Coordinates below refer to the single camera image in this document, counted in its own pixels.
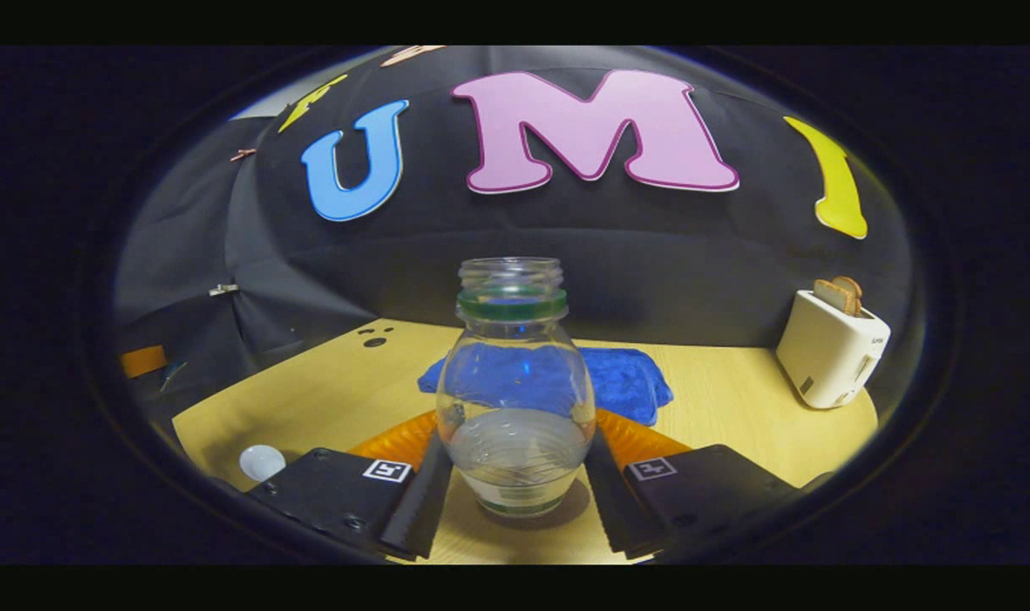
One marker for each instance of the toasted bread slice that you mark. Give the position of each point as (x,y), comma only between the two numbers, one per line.
(853,288)
(831,295)

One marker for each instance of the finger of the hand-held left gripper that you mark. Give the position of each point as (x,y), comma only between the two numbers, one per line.
(142,361)

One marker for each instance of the teal teacup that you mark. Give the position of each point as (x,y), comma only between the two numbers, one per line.
(262,462)

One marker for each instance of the white cloth clip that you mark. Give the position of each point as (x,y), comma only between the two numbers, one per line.
(223,289)

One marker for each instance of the clear plastic water bottle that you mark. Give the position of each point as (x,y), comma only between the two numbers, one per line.
(515,441)

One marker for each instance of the white toaster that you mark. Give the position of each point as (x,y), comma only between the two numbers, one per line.
(825,356)

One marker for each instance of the blue towel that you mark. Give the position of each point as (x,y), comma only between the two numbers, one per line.
(625,382)

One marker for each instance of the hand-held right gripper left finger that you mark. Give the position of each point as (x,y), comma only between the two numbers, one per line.
(422,509)

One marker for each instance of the black backdrop cloth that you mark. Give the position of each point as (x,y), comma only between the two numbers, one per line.
(651,255)

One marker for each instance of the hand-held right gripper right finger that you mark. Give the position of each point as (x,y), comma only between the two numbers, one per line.
(612,501)

